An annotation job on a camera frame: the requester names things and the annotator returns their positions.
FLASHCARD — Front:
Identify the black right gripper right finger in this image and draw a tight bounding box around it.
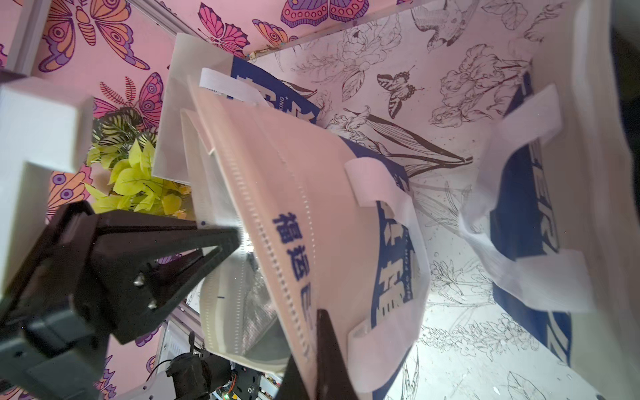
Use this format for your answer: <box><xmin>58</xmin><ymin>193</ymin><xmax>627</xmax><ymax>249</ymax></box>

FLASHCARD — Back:
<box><xmin>315</xmin><ymin>309</ymin><xmax>358</xmax><ymax>400</ymax></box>

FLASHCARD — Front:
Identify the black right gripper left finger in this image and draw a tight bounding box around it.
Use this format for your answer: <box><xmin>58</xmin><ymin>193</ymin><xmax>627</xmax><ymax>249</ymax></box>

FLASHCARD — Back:
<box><xmin>274</xmin><ymin>356</ymin><xmax>309</xmax><ymax>400</ymax></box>

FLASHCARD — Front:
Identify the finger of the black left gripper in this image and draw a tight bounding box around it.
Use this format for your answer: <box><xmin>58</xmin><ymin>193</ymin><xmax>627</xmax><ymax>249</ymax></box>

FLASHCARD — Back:
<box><xmin>89</xmin><ymin>226</ymin><xmax>240</xmax><ymax>344</ymax></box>

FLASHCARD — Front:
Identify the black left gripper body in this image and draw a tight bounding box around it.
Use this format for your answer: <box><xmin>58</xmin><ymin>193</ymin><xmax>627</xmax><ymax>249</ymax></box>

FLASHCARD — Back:
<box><xmin>1</xmin><ymin>201</ymin><xmax>112</xmax><ymax>399</ymax></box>

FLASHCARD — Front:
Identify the blue white takeout bag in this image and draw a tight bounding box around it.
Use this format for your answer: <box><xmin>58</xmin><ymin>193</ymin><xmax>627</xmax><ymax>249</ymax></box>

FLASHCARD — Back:
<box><xmin>458</xmin><ymin>1</ymin><xmax>639</xmax><ymax>399</ymax></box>

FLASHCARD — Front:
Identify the artificial potted plant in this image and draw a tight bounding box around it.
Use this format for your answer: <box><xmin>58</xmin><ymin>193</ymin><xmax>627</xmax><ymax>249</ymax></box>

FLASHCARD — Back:
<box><xmin>85</xmin><ymin>108</ymin><xmax>191</xmax><ymax>220</ymax></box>

